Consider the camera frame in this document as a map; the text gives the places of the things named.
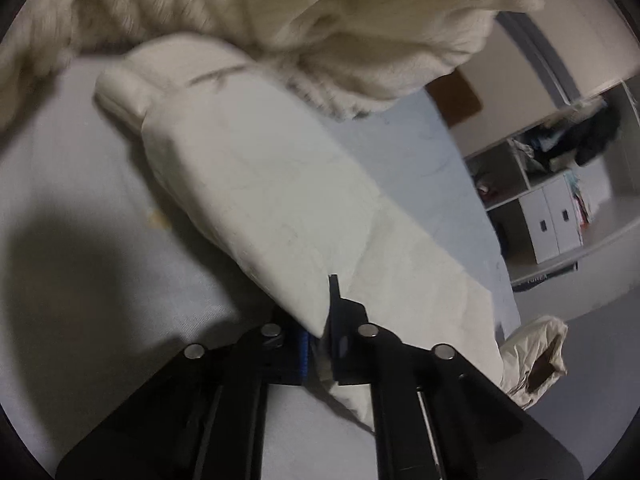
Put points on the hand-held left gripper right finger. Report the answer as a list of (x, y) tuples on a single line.
[(350, 342)]

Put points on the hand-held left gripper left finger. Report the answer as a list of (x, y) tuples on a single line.
[(302, 356)]

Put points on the cream padded jacket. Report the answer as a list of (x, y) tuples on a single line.
[(260, 185)]

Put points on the dark clothes on shelf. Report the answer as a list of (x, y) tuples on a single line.
[(595, 135)]

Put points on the white storage box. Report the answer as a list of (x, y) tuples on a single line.
[(565, 212), (537, 227)]

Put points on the white open shelf unit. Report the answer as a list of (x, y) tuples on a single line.
[(505, 170)]

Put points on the brown wooden board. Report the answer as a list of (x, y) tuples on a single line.
[(454, 97)]

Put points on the bed with pale blue sheet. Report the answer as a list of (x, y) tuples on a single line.
[(75, 160)]

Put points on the cream knit sweater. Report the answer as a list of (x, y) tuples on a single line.
[(350, 10)]

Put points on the cream wardrobe with grey stripe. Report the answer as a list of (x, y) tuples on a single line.
[(575, 35)]

